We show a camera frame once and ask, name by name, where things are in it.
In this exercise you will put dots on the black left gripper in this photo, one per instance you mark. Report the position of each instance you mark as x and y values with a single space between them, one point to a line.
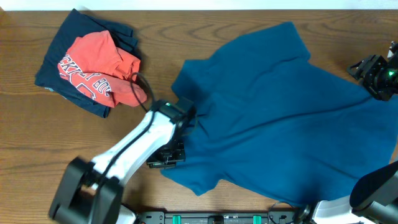
157 162

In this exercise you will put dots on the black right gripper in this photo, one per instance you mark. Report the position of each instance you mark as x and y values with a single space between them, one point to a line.
370 66

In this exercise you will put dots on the blue polo shirt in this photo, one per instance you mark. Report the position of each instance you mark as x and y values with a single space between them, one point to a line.
270 122

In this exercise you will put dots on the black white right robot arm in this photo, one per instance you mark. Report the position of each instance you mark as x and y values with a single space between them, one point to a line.
374 197

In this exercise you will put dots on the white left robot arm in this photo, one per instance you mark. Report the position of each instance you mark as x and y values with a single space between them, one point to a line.
91 192

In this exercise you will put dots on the folded red printed shirt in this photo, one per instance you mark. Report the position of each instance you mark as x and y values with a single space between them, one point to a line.
103 72

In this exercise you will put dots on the folded navy shirt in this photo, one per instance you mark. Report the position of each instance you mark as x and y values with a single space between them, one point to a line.
76 25

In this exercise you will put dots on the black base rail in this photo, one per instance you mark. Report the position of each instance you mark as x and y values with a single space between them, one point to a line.
158 217

